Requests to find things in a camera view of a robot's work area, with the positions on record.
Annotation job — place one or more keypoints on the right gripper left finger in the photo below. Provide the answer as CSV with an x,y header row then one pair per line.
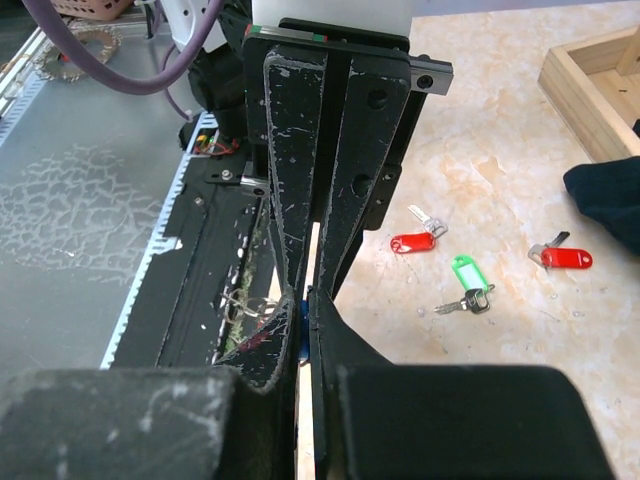
x,y
232,420

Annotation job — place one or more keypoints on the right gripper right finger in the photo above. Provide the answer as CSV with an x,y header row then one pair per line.
x,y
374,419

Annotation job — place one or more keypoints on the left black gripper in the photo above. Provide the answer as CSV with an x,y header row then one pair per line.
x,y
332,111

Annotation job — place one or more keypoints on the key with blue tag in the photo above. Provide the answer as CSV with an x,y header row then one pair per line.
x,y
304,349

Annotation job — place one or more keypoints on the metal key holder red handle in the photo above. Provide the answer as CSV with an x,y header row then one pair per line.
x,y
243,314

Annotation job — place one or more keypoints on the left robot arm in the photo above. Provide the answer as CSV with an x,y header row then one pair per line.
x,y
216,77

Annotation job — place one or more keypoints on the key with green tag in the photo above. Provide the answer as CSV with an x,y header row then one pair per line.
x,y
476,288

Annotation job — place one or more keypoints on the key with red tag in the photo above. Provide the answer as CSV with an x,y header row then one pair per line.
x,y
433,229
552,255

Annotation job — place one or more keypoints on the pink plastic basket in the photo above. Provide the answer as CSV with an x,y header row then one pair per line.
x,y
100,10

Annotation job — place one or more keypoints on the wooden clothes rack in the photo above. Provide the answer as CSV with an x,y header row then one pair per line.
x,y
594,86

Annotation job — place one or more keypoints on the dark navy shirt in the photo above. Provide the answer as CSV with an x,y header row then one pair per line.
x,y
608,193

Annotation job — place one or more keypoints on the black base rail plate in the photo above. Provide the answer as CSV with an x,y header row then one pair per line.
x,y
211,237

